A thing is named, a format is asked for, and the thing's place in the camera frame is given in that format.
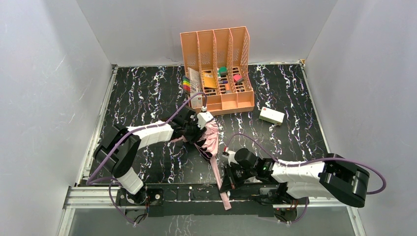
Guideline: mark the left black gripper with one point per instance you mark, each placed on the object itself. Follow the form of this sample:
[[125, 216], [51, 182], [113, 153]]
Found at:
[[194, 132]]

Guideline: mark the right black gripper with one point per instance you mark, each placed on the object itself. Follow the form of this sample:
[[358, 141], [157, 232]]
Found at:
[[230, 172]]

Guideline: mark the black pink folding umbrella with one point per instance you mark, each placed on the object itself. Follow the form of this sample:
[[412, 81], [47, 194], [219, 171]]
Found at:
[[207, 146]]

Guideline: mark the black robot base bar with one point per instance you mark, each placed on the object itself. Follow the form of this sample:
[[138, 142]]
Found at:
[[204, 199]]

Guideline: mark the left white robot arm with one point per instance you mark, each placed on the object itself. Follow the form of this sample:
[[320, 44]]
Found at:
[[119, 147]]

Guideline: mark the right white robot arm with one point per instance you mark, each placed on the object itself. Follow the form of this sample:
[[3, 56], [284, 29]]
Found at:
[[331, 178]]

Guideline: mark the white red box in organizer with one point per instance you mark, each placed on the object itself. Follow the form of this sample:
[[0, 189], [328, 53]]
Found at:
[[197, 101]]

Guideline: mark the yellow spiral notebook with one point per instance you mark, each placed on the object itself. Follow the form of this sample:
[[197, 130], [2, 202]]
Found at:
[[209, 81]]

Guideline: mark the white green small box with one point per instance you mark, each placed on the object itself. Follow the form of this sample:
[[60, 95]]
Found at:
[[271, 116]]

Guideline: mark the green white eraser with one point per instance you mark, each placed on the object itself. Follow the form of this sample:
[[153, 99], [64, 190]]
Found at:
[[222, 71]]

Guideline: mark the pink grey eraser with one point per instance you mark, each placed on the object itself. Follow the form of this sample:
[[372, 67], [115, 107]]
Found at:
[[237, 78]]

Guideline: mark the orange plastic desk organizer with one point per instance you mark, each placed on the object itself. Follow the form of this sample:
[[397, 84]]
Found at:
[[207, 50]]

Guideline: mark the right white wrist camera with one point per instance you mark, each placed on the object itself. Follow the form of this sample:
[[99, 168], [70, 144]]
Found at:
[[230, 155]]

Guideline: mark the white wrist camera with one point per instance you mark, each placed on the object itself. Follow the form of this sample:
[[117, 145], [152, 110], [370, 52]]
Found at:
[[230, 155], [204, 118]]

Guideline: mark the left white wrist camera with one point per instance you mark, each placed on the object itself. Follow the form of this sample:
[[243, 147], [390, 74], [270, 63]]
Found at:
[[204, 118]]

